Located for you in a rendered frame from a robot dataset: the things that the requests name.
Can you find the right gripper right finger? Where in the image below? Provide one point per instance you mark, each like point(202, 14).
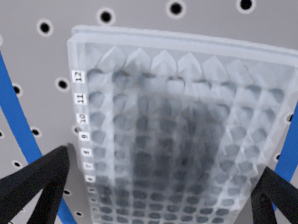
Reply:
point(272, 188)

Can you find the blue rectangular tape outline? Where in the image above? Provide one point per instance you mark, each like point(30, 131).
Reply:
point(9, 103)

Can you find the clear well plate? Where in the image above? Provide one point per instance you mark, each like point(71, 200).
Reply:
point(163, 178)

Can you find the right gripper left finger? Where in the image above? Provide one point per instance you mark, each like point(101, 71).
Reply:
point(17, 189)

